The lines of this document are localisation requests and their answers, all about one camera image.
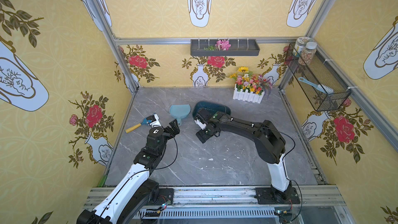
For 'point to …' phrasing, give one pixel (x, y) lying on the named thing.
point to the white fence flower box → (249, 87)
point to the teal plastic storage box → (212, 106)
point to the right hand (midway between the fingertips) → (207, 130)
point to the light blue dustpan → (179, 111)
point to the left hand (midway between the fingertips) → (164, 122)
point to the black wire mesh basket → (319, 72)
